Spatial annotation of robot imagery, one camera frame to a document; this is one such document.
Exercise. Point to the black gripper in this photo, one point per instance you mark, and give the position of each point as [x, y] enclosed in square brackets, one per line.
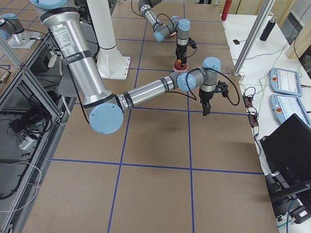
[181, 50]
[204, 97]

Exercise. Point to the pink bowl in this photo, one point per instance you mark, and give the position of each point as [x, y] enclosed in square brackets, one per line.
[186, 66]

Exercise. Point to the red apple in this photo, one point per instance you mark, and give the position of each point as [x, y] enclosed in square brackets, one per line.
[178, 65]

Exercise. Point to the far orange black hub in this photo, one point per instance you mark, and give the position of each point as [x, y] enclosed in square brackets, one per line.
[247, 101]

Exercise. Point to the orange black hub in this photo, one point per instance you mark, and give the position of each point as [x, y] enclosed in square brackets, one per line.
[253, 119]
[247, 101]

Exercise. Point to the near orange black hub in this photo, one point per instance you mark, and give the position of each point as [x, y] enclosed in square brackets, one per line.
[253, 119]

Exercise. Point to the small black square device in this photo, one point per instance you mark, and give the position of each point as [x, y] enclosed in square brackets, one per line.
[235, 41]

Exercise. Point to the red fire extinguisher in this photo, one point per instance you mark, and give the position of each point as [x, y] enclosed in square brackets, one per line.
[226, 9]

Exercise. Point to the near blue teach pendant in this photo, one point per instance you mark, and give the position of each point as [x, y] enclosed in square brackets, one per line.
[284, 106]

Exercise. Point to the blue teach pendant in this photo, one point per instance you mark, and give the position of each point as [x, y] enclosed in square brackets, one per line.
[285, 81]
[284, 106]

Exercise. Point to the far blue teach pendant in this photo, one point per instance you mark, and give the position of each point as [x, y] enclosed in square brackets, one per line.
[285, 81]

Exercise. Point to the black water bottle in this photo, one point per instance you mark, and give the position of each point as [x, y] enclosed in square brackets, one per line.
[268, 28]

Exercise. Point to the black laptop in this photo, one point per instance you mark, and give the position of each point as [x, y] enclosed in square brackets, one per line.
[288, 149]

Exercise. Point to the black power supply box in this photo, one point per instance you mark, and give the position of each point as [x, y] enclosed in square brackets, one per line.
[300, 214]

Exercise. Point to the white power adapter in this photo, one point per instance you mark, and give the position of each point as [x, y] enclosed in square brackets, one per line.
[26, 142]

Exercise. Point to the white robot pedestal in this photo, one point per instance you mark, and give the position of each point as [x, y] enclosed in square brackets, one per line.
[110, 62]

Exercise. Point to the aluminium frame post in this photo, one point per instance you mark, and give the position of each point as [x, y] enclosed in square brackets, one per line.
[264, 12]

